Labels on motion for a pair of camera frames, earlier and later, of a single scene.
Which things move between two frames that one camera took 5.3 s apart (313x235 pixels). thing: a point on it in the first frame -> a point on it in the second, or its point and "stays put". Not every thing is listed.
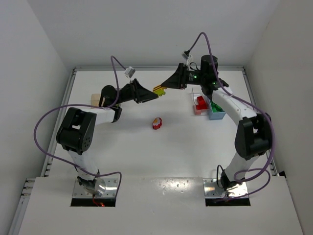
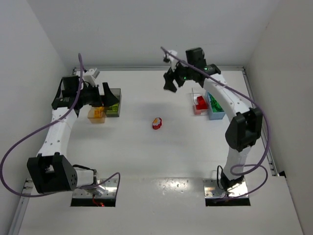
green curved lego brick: (216, 107) stays put
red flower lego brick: (156, 123) stays put
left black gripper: (134, 91) -> (98, 95)
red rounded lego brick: (200, 100) stays put
